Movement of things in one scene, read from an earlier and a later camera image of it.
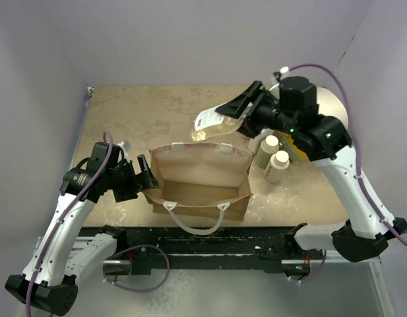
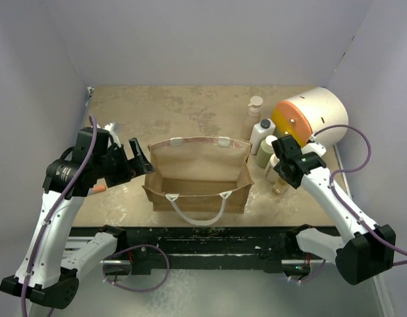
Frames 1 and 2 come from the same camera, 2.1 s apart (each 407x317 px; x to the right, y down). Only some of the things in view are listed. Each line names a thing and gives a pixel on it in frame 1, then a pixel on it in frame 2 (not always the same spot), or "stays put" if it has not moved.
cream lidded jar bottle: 276,166 stays put
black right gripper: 235,107 → 292,182
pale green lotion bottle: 268,147 stays put
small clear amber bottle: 210,123 → 280,186
